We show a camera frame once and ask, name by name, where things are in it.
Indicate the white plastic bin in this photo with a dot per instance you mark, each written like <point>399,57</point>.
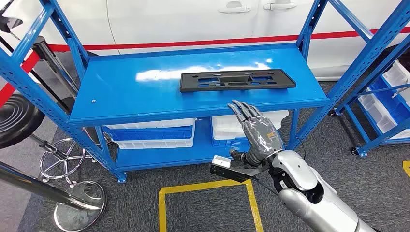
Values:
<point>378,115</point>
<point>153,123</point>
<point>224,128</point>
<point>397,76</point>

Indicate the black round stool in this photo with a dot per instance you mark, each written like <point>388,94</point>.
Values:
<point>16,118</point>

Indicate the wrist camera with black bracket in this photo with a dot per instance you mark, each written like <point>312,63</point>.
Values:
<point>221,161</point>

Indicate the black plastic plate bracket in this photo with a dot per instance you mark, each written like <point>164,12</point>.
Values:
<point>192,85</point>

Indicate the yellow floor tape square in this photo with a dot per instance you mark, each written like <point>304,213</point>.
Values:
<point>161,208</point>

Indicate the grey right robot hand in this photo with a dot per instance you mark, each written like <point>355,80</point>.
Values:
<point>262,137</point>

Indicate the black stanchion with chrome base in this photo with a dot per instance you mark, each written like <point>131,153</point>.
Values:
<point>32,187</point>

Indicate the black stanchion with dark base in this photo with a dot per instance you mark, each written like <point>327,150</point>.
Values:
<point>48,56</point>

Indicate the white car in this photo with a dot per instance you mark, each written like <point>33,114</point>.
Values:
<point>176,19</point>

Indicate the red barrier belt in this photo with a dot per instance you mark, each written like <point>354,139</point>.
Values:
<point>192,42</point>
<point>27,65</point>

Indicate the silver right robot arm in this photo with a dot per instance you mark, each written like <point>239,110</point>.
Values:
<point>320,205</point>

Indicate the blue metal shelf rack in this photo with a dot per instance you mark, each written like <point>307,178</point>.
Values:
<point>384,137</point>
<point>192,89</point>

